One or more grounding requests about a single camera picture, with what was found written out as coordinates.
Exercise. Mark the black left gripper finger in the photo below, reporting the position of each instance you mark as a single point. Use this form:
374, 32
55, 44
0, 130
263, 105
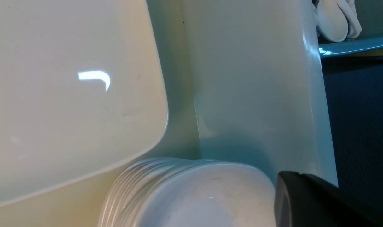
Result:
306, 200

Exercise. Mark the teal plastic bin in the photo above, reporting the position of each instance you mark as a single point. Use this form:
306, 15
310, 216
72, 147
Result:
370, 16

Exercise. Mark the pile of white spoons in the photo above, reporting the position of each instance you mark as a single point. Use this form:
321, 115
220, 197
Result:
336, 20

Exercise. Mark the stack of white small bowls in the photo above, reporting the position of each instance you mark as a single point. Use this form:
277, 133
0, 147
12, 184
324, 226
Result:
174, 192

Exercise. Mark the white rectangular rice plate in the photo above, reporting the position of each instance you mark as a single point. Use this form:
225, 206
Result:
81, 91

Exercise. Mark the black serving tray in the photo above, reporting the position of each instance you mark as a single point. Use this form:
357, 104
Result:
354, 90

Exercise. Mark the large white plastic tub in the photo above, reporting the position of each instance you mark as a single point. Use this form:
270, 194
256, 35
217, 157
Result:
244, 84

